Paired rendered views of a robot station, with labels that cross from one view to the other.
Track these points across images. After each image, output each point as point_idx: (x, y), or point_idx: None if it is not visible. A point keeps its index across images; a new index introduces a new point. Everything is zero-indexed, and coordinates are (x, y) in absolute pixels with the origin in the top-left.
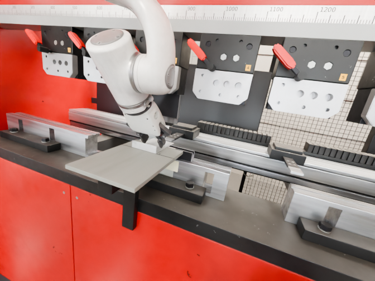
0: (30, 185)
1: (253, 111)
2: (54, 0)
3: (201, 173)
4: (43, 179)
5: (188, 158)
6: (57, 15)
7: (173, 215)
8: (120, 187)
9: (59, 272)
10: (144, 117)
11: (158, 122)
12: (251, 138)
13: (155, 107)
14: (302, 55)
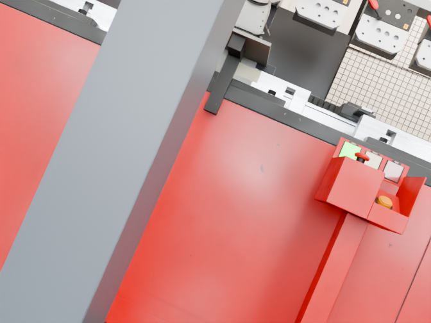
0: (66, 57)
1: (320, 79)
2: None
3: (282, 88)
4: (95, 50)
5: (270, 72)
6: None
7: (263, 103)
8: (260, 41)
9: None
10: (261, 10)
11: (266, 20)
12: (317, 105)
13: (270, 5)
14: (383, 4)
